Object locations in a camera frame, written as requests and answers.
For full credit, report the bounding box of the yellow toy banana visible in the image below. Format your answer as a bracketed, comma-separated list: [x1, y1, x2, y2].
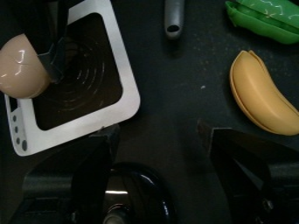
[228, 50, 299, 137]

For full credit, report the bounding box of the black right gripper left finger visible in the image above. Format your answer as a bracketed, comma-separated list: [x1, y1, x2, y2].
[6, 123, 121, 224]

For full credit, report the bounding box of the green toy pea pod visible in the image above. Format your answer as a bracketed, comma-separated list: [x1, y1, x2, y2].
[224, 0, 299, 46]

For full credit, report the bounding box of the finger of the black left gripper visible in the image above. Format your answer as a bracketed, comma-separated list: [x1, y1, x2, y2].
[13, 0, 70, 85]

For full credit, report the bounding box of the beige toy egg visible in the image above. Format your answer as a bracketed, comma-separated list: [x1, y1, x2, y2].
[0, 33, 52, 100]

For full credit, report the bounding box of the grey utensil handle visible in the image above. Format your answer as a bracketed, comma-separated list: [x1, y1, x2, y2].
[162, 0, 186, 40]

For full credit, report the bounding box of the white toy induction cooker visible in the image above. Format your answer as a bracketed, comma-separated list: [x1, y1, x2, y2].
[3, 0, 141, 158]

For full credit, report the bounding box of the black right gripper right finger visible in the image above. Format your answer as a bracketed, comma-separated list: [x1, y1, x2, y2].
[196, 119, 299, 224]

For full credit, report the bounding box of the glossy black round lid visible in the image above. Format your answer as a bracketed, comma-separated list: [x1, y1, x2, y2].
[102, 161, 177, 224]

